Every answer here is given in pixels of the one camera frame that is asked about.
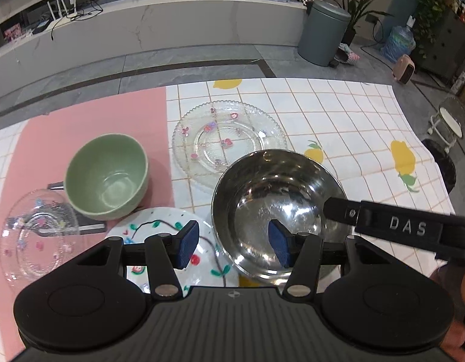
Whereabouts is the person's right hand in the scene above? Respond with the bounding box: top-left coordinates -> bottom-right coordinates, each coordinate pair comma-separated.
430,263 -> 465,362

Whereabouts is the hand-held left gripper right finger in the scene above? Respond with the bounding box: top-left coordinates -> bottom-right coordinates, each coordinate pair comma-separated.
268,219 -> 391,298

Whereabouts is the grey trash can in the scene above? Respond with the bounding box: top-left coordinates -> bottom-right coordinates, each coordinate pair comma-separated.
297,0 -> 352,68

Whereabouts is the white painted plate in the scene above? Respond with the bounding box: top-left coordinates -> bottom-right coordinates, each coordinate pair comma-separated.
104,207 -> 240,297

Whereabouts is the pink space heater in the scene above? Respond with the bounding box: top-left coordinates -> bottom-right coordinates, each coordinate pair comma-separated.
392,55 -> 416,84

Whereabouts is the blue water jug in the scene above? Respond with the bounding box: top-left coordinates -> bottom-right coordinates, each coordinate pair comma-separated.
381,26 -> 416,63

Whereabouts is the green ceramic bowl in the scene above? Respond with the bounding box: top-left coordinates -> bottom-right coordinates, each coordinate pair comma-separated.
64,133 -> 150,221

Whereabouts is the large floral glass plate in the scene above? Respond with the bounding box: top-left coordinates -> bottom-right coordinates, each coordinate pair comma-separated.
172,100 -> 288,189

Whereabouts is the white stool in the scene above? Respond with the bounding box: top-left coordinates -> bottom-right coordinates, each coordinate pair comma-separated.
428,97 -> 465,153

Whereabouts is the small floral glass plate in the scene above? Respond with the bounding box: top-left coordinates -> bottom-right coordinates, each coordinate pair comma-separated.
0,189 -> 81,283

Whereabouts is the pink placemat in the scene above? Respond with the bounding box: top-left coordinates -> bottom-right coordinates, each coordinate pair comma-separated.
0,87 -> 176,234

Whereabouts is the stainless steel bowl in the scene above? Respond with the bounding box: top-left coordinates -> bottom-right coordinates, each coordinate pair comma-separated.
211,150 -> 352,286

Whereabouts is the checked lemon print tablecloth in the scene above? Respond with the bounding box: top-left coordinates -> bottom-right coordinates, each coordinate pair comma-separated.
0,77 -> 457,362

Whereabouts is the marble media console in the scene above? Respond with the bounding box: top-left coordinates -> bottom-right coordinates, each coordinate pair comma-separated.
0,0 -> 308,95

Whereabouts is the black round stool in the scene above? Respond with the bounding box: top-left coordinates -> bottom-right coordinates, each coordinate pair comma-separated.
421,139 -> 457,193

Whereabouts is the floral bag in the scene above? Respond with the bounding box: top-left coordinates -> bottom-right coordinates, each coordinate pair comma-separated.
336,43 -> 361,66

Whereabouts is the white router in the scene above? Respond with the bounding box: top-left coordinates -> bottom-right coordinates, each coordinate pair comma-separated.
47,0 -> 78,19

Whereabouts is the potted long-leaf plant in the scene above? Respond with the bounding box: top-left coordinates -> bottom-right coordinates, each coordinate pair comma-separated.
328,0 -> 395,44

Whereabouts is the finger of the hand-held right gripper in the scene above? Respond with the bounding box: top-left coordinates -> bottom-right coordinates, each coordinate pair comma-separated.
322,195 -> 364,231

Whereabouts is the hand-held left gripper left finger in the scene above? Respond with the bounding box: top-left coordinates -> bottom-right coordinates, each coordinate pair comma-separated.
76,220 -> 200,301

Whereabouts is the dark cabinet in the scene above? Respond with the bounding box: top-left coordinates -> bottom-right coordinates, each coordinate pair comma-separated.
411,8 -> 465,87

